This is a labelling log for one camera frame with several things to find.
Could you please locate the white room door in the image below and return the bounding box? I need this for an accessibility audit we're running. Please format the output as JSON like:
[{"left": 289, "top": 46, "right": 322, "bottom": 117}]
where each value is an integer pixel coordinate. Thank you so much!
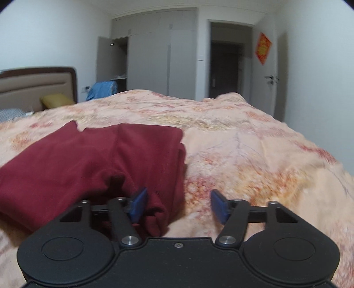
[{"left": 252, "top": 21, "right": 288, "bottom": 122}]

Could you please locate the checkered pillow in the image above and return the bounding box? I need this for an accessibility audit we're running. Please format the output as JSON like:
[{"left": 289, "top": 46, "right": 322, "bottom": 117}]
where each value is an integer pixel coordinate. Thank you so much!
[{"left": 0, "top": 108, "right": 27, "bottom": 122}]

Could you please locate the red wall poster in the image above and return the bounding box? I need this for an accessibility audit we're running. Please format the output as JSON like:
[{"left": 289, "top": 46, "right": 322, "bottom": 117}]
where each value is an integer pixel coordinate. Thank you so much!
[{"left": 256, "top": 32, "right": 273, "bottom": 65}]

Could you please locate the dark red sweater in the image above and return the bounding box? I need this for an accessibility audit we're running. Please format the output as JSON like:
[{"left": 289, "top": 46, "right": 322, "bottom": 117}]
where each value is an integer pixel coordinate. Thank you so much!
[{"left": 0, "top": 120, "right": 186, "bottom": 237}]

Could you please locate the yellow pillow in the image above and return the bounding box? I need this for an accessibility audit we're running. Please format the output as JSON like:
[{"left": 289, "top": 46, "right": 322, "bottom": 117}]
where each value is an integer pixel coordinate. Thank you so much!
[{"left": 41, "top": 94, "right": 75, "bottom": 110}]

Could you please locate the floral peach blanket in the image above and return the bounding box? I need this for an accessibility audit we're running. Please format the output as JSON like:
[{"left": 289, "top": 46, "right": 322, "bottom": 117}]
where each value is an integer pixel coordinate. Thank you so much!
[{"left": 0, "top": 89, "right": 354, "bottom": 288}]

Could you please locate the dark hallway door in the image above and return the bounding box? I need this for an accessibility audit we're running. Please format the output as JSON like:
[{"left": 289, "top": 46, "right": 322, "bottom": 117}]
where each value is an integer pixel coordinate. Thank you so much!
[{"left": 211, "top": 41, "right": 245, "bottom": 98}]

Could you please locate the grey wardrobe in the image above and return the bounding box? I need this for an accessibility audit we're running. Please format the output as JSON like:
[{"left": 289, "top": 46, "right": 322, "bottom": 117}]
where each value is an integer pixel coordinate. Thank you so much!
[{"left": 97, "top": 8, "right": 199, "bottom": 101}]

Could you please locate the grey wardrobe door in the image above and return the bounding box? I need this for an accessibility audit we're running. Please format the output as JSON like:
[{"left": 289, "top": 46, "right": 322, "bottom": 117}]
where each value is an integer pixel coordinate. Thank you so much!
[{"left": 97, "top": 37, "right": 114, "bottom": 85}]

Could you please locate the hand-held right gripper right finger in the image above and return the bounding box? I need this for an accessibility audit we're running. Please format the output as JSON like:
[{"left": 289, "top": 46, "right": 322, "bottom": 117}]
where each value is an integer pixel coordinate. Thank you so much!
[{"left": 211, "top": 190, "right": 299, "bottom": 248}]

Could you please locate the beige bed headboard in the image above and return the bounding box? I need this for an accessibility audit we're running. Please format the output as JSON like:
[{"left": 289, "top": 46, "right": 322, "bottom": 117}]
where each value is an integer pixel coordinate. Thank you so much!
[{"left": 0, "top": 66, "right": 79, "bottom": 113}]

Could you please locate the blue garment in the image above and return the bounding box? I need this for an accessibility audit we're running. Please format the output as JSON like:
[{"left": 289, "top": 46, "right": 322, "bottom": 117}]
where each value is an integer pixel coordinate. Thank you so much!
[{"left": 86, "top": 80, "right": 118, "bottom": 101}]

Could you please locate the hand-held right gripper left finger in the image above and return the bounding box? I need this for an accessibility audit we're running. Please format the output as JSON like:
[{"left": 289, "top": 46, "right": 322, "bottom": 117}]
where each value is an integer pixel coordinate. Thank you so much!
[{"left": 59, "top": 188, "right": 148, "bottom": 247}]

